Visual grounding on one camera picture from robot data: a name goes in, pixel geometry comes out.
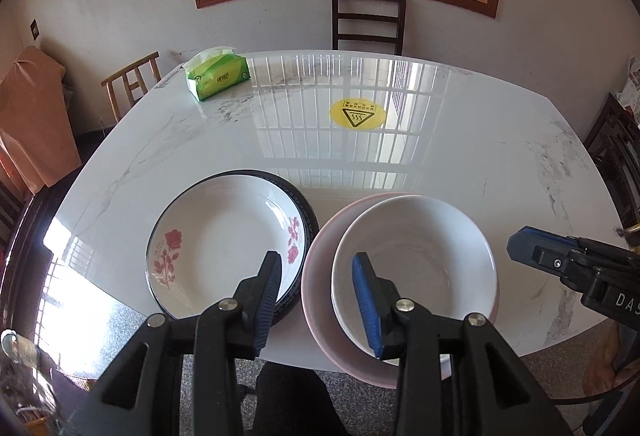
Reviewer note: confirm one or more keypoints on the yellow round warning sticker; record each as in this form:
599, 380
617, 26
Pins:
357, 114

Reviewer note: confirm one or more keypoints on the green tissue pack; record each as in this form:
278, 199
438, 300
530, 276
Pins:
220, 75

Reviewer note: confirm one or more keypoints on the dark wall switch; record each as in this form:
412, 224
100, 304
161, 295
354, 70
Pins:
35, 28

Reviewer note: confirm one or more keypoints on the dark wooden side chair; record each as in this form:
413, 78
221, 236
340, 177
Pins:
617, 150

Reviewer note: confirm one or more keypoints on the person's dark trouser leg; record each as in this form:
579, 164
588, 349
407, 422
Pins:
295, 406

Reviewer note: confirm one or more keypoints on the blue floral plate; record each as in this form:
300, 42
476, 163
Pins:
313, 222

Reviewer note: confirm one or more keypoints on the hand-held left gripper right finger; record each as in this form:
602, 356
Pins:
364, 306

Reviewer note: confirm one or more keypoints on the pink bowl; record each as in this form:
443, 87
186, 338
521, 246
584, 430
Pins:
317, 288

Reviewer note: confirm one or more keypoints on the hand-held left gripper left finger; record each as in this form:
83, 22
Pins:
265, 313

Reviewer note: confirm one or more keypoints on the white plate with red roses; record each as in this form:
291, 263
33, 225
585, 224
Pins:
215, 241

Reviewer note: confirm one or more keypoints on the orange cloth covered furniture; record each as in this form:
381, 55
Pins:
35, 125

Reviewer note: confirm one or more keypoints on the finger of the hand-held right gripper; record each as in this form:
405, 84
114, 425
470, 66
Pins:
545, 248

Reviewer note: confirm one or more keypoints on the white bowl with blue stripes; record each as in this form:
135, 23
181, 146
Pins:
425, 266

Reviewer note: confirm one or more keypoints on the light wooden chair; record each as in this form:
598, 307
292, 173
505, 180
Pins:
131, 80

